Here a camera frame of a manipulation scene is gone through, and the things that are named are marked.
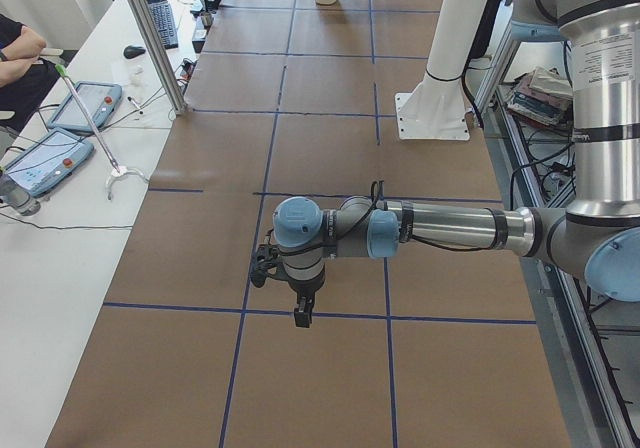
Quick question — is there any stack of cloths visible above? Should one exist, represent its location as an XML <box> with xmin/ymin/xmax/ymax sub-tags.
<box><xmin>506</xmin><ymin>67</ymin><xmax>573</xmax><ymax>126</ymax></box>

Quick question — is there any seated person dark shirt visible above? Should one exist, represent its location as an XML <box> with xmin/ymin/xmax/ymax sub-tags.
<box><xmin>1</xmin><ymin>15</ymin><xmax>59</xmax><ymax>133</ymax></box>

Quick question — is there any black keyboard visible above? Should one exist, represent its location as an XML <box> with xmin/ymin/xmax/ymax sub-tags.
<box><xmin>146</xmin><ymin>0</ymin><xmax>179</xmax><ymax>49</ymax></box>

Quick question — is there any aluminium frame post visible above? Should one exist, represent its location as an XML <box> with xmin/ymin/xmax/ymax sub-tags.
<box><xmin>127</xmin><ymin>0</ymin><xmax>186</xmax><ymax>116</ymax></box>

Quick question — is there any clear water bottle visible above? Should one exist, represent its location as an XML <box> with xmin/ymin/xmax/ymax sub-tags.
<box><xmin>0</xmin><ymin>168</ymin><xmax>40</xmax><ymax>216</ymax></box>

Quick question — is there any teach pendant blue grey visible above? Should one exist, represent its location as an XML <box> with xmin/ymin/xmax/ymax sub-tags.
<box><xmin>1</xmin><ymin>128</ymin><xmax>94</xmax><ymax>198</ymax></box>
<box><xmin>46</xmin><ymin>81</ymin><xmax>123</xmax><ymax>135</ymax></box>

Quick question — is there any black computer mouse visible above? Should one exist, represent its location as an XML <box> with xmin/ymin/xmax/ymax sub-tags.
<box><xmin>123</xmin><ymin>45</ymin><xmax>146</xmax><ymax>60</ymax></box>

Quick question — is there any teach pendant far blue grey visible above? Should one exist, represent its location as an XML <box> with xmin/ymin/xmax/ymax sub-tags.
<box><xmin>46</xmin><ymin>81</ymin><xmax>123</xmax><ymax>135</ymax></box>

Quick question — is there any teach pendant near blue grey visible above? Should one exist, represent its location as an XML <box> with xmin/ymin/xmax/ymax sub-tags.
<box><xmin>1</xmin><ymin>128</ymin><xmax>94</xmax><ymax>198</ymax></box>

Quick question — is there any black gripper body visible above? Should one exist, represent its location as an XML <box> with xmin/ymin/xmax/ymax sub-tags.
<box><xmin>295</xmin><ymin>289</ymin><xmax>315</xmax><ymax>309</ymax></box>

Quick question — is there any white camera pole with base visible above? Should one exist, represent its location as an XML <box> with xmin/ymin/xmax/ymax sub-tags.
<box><xmin>395</xmin><ymin>0</ymin><xmax>488</xmax><ymax>141</ymax></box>

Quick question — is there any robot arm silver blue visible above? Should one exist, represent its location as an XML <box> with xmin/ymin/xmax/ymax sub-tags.
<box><xmin>251</xmin><ymin>0</ymin><xmax>639</xmax><ymax>327</ymax></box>

